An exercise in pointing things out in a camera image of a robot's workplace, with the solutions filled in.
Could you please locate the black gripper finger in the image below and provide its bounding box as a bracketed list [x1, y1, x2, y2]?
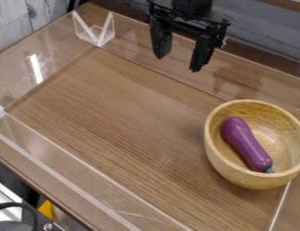
[190, 34, 215, 72]
[150, 16, 171, 59]

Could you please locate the clear acrylic corner bracket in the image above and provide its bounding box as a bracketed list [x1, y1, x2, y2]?
[71, 12, 115, 47]

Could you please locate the purple toy eggplant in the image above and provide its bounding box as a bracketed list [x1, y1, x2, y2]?
[221, 116, 274, 173]

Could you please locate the black cable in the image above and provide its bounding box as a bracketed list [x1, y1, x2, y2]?
[0, 201, 40, 231]

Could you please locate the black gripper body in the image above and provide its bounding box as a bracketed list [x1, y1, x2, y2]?
[147, 0, 231, 48]

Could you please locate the brown wooden bowl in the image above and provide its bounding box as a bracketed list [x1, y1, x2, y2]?
[203, 99, 300, 189]

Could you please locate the clear acrylic front wall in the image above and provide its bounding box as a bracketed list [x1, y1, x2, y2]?
[0, 108, 191, 231]

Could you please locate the yellow and black device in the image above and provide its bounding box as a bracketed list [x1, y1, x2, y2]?
[23, 199, 82, 231]

